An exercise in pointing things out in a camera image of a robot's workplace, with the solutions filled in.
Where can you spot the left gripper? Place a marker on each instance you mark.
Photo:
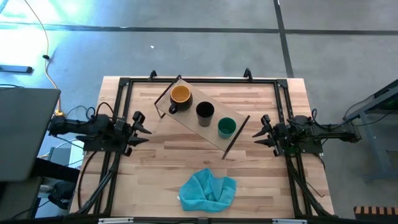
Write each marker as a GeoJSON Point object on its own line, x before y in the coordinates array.
{"type": "Point", "coordinates": [126, 133]}

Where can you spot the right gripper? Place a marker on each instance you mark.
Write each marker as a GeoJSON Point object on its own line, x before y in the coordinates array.
{"type": "Point", "coordinates": [278, 137]}

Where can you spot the green plastic cup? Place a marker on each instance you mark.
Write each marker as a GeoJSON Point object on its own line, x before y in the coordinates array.
{"type": "Point", "coordinates": [227, 127]}

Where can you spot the black mug yellow interior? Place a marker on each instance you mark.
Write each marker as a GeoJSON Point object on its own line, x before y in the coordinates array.
{"type": "Point", "coordinates": [180, 96]}

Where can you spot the black tumbler cup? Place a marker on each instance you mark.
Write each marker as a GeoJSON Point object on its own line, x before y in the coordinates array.
{"type": "Point", "coordinates": [205, 112]}

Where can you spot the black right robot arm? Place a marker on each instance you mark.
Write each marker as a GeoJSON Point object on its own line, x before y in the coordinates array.
{"type": "Point", "coordinates": [317, 133]}

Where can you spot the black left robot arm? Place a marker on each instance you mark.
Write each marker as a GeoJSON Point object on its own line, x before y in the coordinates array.
{"type": "Point", "coordinates": [93, 127]}

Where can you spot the wooden shelf black legs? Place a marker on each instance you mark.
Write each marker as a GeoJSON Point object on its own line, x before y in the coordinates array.
{"type": "Point", "coordinates": [186, 121]}

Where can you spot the blue microfibre cloth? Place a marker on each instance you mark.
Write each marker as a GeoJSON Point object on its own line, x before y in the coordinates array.
{"type": "Point", "coordinates": [206, 193]}

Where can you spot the white strip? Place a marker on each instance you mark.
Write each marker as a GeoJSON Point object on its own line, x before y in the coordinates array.
{"type": "Point", "coordinates": [115, 220]}
{"type": "Point", "coordinates": [289, 221]}

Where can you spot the black rounded device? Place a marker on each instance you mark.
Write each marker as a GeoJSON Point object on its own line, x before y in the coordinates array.
{"type": "Point", "coordinates": [62, 193]}

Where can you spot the blue-grey metal desk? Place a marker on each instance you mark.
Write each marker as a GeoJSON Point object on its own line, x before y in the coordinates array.
{"type": "Point", "coordinates": [374, 149]}

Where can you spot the grey desk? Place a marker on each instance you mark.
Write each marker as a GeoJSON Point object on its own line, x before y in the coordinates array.
{"type": "Point", "coordinates": [21, 140]}

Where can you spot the wooden slatted bench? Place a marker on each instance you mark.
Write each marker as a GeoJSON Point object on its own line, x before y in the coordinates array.
{"type": "Point", "coordinates": [376, 211]}

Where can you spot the black aluminium table frame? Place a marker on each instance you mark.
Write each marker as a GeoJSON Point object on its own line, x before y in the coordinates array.
{"type": "Point", "coordinates": [202, 80]}

